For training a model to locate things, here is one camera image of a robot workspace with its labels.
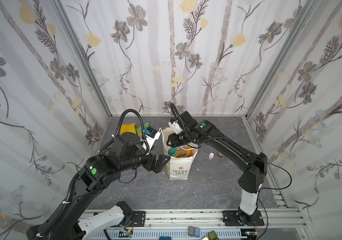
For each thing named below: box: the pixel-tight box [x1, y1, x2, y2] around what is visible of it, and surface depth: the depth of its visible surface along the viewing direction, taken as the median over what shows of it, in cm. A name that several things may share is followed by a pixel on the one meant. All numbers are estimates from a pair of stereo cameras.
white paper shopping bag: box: [159, 127, 199, 180], surface depth 76 cm
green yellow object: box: [199, 230, 220, 240], surface depth 70 cm
